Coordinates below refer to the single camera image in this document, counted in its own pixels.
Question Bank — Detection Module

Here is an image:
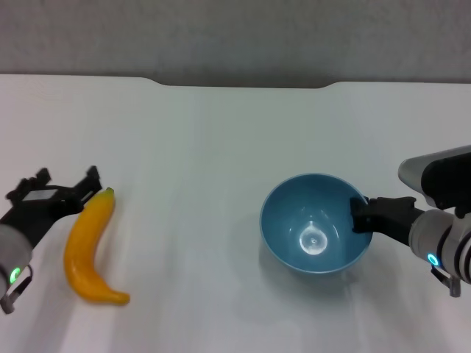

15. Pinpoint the yellow plastic banana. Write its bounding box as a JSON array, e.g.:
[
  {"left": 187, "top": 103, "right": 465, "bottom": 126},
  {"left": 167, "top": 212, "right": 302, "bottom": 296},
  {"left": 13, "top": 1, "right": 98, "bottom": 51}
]
[{"left": 64, "top": 187, "right": 131, "bottom": 306}]

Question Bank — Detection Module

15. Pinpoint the blue plastic bowl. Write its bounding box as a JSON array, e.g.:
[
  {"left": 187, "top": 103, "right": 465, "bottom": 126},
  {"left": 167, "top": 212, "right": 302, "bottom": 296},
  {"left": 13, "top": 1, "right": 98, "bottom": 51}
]
[{"left": 260, "top": 174, "right": 373, "bottom": 277}]

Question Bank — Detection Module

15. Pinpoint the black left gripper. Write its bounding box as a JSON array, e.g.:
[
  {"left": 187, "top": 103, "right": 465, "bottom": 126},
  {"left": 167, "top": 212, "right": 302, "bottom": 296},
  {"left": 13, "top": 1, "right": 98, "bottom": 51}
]
[{"left": 0, "top": 165, "right": 103, "bottom": 252}]

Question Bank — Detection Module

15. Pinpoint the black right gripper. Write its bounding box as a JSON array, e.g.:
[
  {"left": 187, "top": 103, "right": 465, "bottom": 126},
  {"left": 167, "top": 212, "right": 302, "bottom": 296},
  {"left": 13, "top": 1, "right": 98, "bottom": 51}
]
[{"left": 348, "top": 196, "right": 425, "bottom": 248}]

